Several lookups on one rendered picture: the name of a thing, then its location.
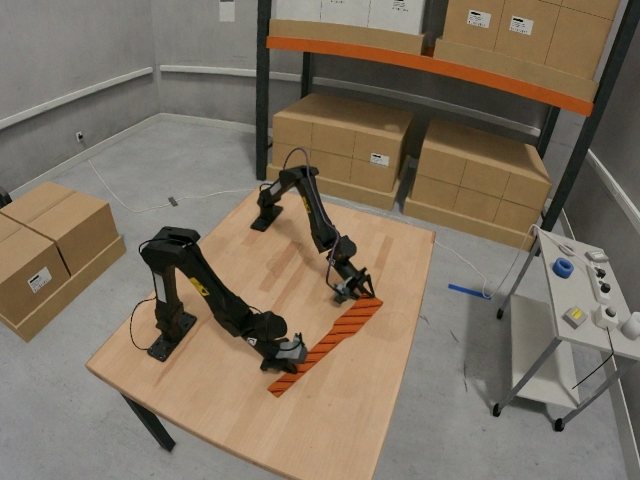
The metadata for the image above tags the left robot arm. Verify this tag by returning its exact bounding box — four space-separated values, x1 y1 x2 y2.
250 165 357 270

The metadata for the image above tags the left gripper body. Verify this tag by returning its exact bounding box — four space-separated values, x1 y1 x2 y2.
334 260 368 298

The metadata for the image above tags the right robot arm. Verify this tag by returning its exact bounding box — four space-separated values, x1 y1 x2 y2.
141 226 288 362

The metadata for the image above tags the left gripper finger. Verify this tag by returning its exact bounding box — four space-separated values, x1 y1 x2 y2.
356 274 375 298
349 286 364 299

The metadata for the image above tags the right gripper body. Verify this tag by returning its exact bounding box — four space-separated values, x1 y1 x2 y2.
253 335 303 371

